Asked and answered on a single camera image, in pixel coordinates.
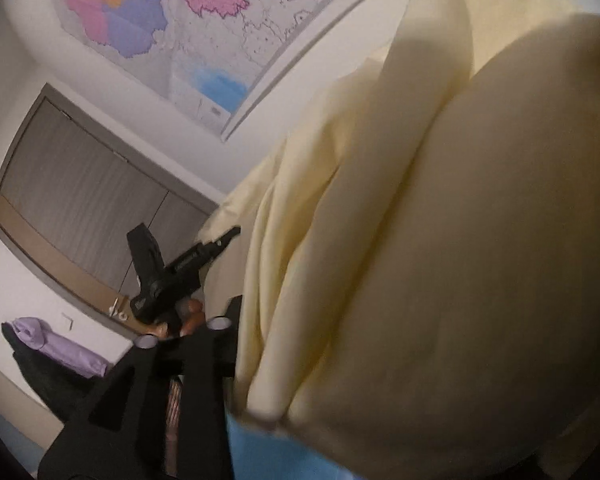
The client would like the cream yellow large garment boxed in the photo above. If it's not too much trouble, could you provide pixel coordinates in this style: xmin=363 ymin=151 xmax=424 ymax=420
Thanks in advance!
xmin=199 ymin=0 xmax=600 ymax=479

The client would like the black clothing on bed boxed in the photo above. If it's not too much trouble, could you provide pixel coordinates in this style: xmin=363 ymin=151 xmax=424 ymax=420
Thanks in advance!
xmin=1 ymin=323 xmax=102 ymax=422

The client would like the person's left hand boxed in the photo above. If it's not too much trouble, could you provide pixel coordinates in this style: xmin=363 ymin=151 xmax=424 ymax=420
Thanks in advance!
xmin=140 ymin=297 xmax=206 ymax=340

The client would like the blue bed sheet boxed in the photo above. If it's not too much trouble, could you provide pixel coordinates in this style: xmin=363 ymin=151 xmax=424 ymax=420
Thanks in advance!
xmin=227 ymin=415 xmax=356 ymax=480

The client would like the grey wardrobe door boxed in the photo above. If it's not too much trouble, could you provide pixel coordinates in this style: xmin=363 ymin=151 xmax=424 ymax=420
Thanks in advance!
xmin=0 ymin=84 xmax=218 ymax=336

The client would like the colourful wall map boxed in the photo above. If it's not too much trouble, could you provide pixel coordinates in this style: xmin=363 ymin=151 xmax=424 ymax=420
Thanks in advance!
xmin=50 ymin=0 xmax=363 ymax=139

